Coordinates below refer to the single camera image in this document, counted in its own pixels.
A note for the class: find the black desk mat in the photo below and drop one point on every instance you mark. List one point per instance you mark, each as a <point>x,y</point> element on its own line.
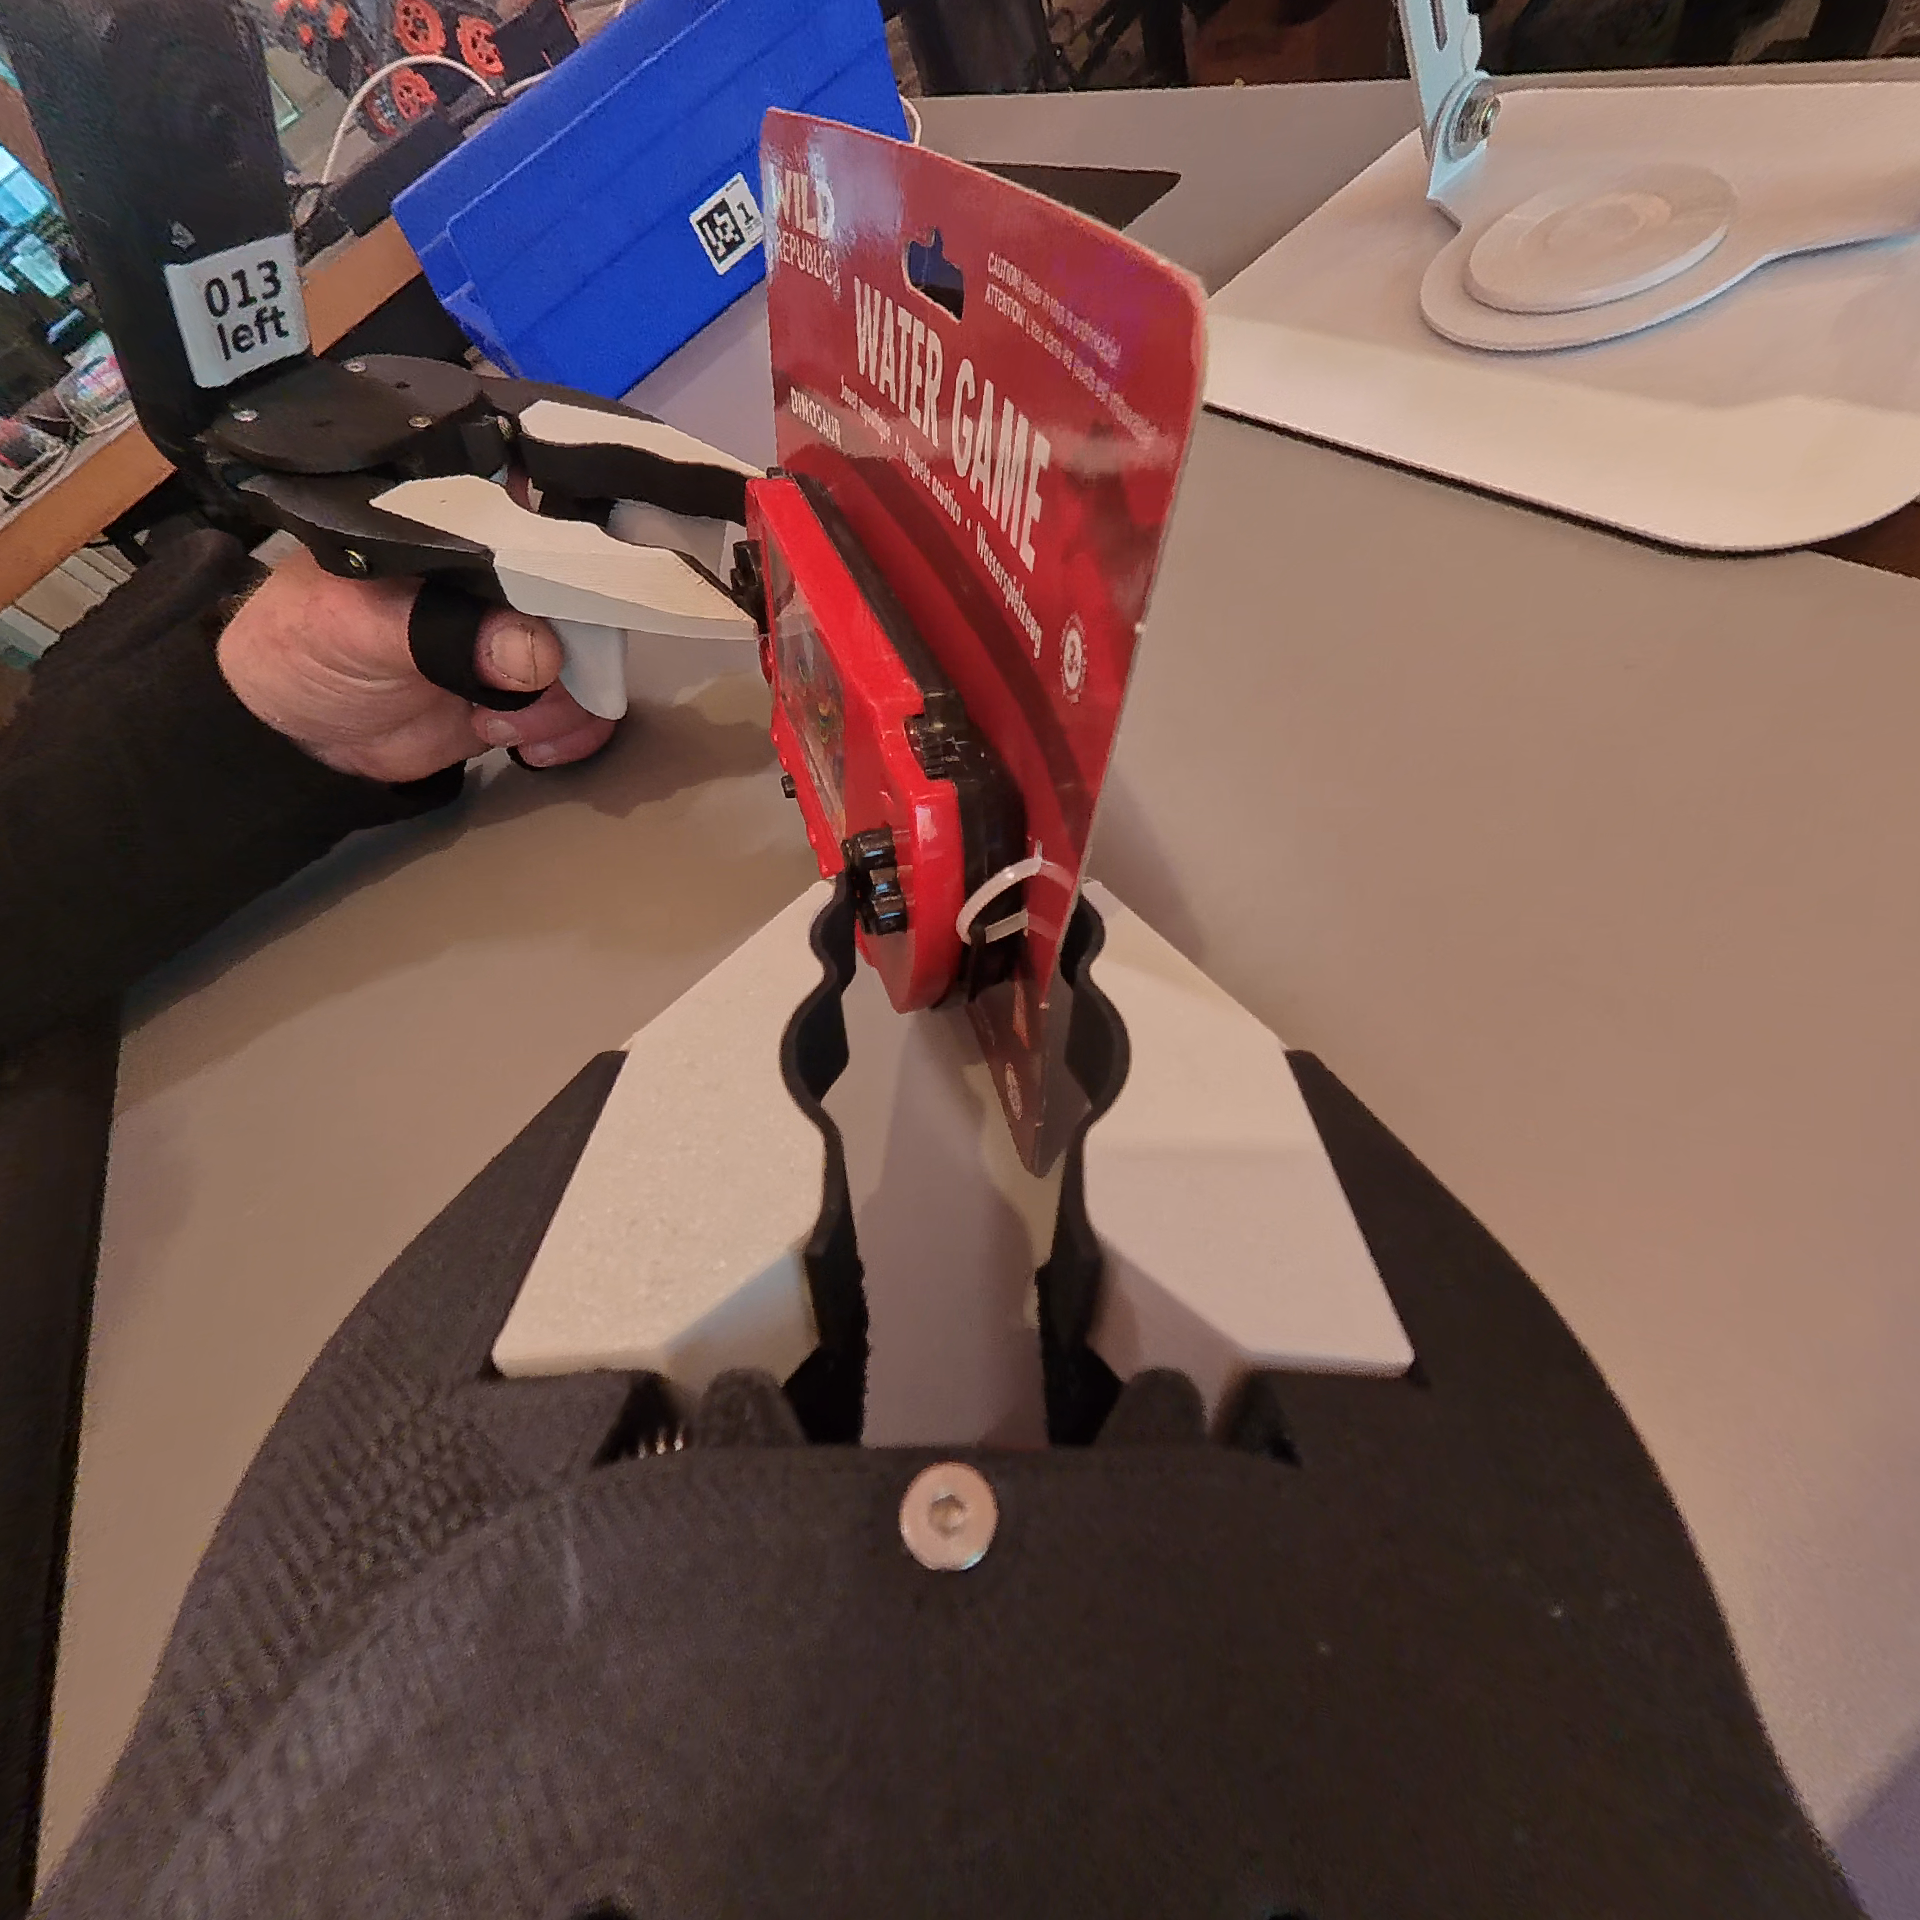
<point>1080,196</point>

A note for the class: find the blue bin with tag sticker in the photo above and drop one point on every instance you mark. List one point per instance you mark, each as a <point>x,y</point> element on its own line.
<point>630,149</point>

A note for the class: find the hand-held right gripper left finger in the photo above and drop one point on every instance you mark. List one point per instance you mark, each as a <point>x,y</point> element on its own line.
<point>668,1200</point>

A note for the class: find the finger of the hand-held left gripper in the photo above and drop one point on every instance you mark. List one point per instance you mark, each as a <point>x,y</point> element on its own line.
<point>586,580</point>
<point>630,434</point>

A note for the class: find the person's left hand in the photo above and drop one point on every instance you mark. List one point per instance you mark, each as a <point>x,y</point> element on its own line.
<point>330,674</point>

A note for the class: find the person's left forearm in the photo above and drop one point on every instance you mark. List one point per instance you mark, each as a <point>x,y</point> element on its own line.
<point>135,810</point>

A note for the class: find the red handheld toy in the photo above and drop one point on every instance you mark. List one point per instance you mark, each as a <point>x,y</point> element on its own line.
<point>975,450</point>

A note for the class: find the blue plastic bin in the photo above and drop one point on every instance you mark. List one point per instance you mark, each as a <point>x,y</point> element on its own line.
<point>436,254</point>

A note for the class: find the orange black toy robot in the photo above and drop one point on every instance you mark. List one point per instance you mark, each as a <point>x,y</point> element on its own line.
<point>436,38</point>

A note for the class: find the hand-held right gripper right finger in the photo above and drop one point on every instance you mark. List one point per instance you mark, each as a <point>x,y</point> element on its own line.
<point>1238,1200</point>

